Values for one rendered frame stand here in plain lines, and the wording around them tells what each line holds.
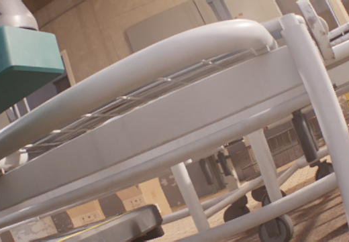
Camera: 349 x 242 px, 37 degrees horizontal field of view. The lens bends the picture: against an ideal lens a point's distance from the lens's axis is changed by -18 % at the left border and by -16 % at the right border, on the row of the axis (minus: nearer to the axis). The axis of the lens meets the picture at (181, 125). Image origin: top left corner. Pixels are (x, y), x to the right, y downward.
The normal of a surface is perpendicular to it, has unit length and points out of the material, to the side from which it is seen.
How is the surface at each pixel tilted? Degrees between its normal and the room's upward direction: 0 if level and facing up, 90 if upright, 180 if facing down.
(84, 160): 90
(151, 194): 91
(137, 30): 90
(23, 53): 90
